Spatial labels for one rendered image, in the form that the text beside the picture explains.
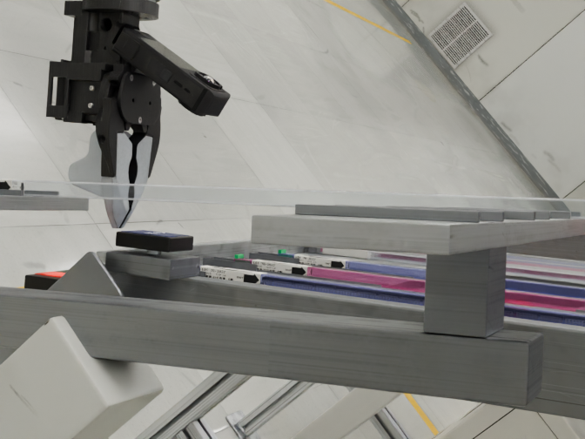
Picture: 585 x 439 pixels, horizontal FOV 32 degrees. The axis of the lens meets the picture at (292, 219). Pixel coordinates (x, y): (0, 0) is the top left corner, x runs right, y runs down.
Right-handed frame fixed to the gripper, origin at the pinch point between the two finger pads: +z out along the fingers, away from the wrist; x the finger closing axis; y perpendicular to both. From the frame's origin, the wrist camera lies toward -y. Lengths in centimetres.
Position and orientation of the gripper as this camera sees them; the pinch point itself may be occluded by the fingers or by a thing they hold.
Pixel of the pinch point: (124, 215)
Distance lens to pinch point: 97.4
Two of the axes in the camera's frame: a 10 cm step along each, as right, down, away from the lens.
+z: -0.8, 10.0, 0.5
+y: -9.2, -0.9, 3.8
